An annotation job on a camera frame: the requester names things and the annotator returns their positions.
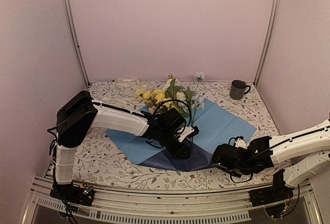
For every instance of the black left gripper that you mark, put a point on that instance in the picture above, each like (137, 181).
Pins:
(178, 153)

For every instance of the blue wrapping paper sheet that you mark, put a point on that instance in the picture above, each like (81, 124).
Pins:
(216, 127)

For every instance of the white blue fake flower stem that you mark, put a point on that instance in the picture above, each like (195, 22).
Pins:
(195, 101)

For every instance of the yellow fake flower stem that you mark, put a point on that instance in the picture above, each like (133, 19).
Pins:
(154, 98)

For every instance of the pale blue fake flower stem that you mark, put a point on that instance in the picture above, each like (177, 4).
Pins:
(198, 77)

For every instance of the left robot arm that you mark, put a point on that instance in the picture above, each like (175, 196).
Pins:
(82, 113)

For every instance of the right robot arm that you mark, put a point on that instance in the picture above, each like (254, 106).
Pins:
(265, 152)

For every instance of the dark grey metal mug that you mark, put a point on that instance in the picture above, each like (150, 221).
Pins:
(238, 89)

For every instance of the floral patterned tablecloth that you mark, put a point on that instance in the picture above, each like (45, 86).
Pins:
(99, 161)

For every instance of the clear plastic wrap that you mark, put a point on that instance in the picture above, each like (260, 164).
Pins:
(127, 81)

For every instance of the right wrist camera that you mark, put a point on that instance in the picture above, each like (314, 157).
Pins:
(239, 141)

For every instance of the front aluminium rail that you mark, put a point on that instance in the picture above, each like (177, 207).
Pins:
(113, 204)

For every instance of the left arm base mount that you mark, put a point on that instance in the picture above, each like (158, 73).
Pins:
(82, 195)

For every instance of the right aluminium frame post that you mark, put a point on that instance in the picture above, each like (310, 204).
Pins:
(267, 42)

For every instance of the aluminium frame post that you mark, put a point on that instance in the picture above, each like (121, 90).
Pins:
(75, 42)
(267, 42)

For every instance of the left aluminium frame post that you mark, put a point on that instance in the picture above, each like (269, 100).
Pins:
(75, 42)

